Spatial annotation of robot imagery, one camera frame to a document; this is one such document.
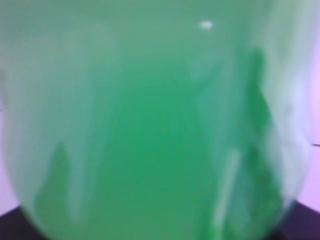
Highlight green sprite bottle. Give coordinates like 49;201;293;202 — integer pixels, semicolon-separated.
0;0;320;240

